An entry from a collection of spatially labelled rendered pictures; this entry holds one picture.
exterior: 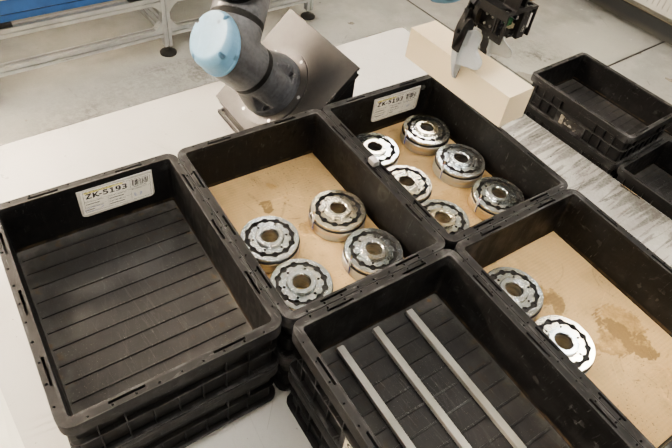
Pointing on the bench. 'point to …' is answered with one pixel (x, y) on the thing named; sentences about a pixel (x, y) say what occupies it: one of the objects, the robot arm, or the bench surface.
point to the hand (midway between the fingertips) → (467, 64)
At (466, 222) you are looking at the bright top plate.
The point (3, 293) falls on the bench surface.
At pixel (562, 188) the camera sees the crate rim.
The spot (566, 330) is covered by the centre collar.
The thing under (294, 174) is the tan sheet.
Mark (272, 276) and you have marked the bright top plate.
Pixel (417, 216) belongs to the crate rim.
